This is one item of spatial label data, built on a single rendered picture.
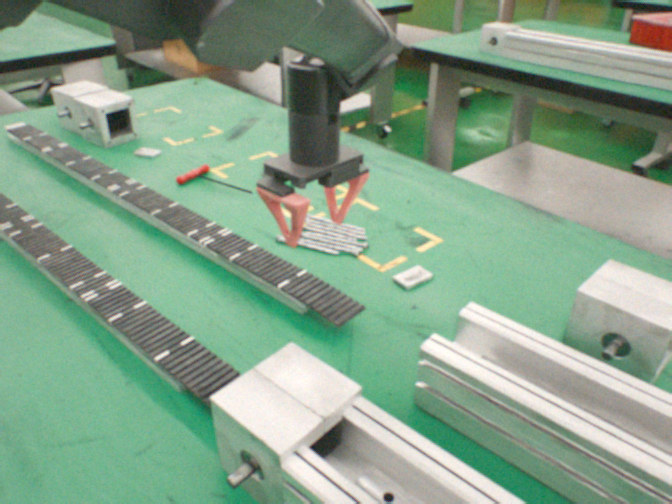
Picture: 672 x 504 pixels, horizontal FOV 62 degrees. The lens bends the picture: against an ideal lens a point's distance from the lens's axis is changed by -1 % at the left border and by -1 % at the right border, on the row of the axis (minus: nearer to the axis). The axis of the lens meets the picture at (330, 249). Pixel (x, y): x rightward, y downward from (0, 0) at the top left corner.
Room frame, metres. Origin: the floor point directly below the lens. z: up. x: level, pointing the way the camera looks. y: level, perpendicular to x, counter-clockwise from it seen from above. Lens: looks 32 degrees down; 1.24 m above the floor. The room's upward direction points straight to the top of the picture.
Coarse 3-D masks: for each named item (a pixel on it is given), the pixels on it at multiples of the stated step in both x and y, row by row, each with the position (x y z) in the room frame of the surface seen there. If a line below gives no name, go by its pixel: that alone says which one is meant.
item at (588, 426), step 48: (432, 336) 0.44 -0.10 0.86; (480, 336) 0.46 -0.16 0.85; (528, 336) 0.44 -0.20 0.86; (432, 384) 0.41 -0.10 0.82; (480, 384) 0.38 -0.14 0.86; (528, 384) 0.37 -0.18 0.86; (576, 384) 0.39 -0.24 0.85; (624, 384) 0.37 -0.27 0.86; (480, 432) 0.37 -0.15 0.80; (528, 432) 0.34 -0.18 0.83; (576, 432) 0.32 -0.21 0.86; (624, 432) 0.34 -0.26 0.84; (576, 480) 0.31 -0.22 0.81; (624, 480) 0.29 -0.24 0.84
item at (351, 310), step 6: (354, 300) 0.58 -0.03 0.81; (348, 306) 0.56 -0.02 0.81; (354, 306) 0.57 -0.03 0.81; (360, 306) 0.56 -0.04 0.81; (336, 312) 0.55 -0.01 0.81; (342, 312) 0.55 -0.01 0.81; (348, 312) 0.55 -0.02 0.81; (354, 312) 0.55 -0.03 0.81; (360, 312) 0.56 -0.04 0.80; (330, 318) 0.54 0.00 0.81; (336, 318) 0.54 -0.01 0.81; (342, 318) 0.54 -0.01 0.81; (348, 318) 0.54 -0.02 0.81; (336, 324) 0.53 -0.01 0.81; (342, 324) 0.53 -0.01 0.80
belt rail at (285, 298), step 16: (48, 160) 1.09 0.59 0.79; (80, 176) 1.00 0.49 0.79; (112, 192) 0.91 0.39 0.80; (128, 208) 0.88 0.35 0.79; (160, 224) 0.81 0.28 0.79; (192, 240) 0.75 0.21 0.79; (208, 256) 0.72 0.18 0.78; (240, 272) 0.67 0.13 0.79; (272, 288) 0.63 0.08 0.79; (288, 304) 0.60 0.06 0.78; (304, 304) 0.59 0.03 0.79
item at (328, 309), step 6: (342, 294) 0.59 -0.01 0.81; (336, 300) 0.57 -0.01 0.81; (342, 300) 0.58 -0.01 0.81; (348, 300) 0.58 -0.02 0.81; (324, 306) 0.56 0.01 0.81; (330, 306) 0.56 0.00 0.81; (336, 306) 0.56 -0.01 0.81; (342, 306) 0.57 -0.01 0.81; (318, 312) 0.55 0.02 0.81; (324, 312) 0.55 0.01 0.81; (330, 312) 0.55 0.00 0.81
